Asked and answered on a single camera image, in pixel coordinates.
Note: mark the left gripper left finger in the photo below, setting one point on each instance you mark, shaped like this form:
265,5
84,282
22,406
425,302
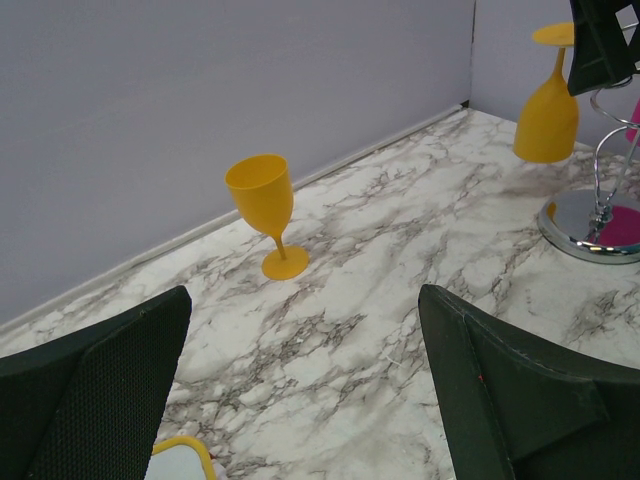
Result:
88,405

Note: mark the pink wine glass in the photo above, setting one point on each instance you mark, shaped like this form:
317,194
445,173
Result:
635,118

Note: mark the chrome wine glass rack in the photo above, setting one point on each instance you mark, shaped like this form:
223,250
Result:
597,219

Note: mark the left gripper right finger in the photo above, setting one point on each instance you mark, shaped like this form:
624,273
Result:
517,406

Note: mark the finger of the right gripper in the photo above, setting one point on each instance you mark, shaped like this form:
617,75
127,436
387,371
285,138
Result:
602,56

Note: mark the small yellow-framed whiteboard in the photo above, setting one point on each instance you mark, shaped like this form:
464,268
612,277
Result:
181,458

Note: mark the yellow wine glass on rack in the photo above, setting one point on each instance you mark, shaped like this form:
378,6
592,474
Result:
548,123

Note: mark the yellow wine glass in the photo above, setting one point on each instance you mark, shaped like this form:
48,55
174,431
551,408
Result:
262,191
548,123

